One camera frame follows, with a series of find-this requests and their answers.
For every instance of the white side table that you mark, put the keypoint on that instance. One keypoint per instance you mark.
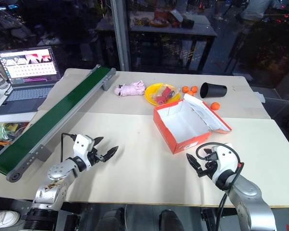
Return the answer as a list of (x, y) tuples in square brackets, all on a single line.
[(14, 118)]

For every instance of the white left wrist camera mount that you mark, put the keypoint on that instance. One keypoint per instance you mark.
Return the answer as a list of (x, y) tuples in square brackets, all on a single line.
[(82, 146)]

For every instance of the white sneaker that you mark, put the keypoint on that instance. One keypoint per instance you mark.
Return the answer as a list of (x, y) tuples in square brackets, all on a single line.
[(3, 219)]

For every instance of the colourful clutter pile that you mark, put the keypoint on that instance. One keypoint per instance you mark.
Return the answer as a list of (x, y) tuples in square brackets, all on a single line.
[(4, 131)]

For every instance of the grey metal pillar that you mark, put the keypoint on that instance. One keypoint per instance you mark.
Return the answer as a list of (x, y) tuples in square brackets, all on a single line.
[(120, 36)]

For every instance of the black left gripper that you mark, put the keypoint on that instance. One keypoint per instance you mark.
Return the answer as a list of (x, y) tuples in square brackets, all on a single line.
[(94, 156)]

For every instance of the orange cardboard shoe box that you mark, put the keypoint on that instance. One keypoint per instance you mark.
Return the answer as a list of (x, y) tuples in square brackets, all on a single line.
[(183, 120)]

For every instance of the dark rounded shape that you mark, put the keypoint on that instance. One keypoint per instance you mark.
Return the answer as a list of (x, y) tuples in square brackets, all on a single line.
[(110, 220), (171, 220)]

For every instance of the orange ball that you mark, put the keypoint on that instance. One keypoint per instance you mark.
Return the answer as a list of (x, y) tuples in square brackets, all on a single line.
[(185, 89), (215, 106), (194, 89)]

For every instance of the open grey laptop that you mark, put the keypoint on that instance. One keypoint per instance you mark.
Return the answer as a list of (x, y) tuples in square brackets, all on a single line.
[(26, 79)]

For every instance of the yellow plate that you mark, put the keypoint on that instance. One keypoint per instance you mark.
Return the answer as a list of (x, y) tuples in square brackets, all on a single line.
[(150, 92)]

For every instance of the grey background table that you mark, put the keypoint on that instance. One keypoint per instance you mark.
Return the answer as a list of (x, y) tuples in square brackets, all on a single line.
[(202, 30)]

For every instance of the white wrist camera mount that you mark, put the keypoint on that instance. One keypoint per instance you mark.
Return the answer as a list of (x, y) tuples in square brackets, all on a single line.
[(225, 158), (82, 146)]

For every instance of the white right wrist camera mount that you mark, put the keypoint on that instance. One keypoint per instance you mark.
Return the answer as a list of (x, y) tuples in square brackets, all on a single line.
[(225, 158)]

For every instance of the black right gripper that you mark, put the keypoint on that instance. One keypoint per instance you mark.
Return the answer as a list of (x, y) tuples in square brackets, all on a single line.
[(208, 169)]

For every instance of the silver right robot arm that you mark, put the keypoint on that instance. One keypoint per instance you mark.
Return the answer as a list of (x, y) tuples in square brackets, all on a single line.
[(250, 193)]

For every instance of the pink plush toy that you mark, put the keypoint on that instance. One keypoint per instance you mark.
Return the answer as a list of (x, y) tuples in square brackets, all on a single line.
[(130, 89)]

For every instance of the background person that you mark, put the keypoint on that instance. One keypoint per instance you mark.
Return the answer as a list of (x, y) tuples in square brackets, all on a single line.
[(257, 9)]

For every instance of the black cup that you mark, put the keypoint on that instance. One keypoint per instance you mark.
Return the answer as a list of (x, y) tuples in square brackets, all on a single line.
[(213, 90)]

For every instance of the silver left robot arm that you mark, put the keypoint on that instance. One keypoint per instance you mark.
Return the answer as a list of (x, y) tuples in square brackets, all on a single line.
[(60, 169)]

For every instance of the red packet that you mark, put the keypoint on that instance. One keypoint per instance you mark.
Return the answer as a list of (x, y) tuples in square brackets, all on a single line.
[(167, 92), (160, 99)]

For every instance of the green conveyor belt grey frame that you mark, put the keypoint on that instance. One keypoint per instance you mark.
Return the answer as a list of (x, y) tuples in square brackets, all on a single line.
[(62, 106)]

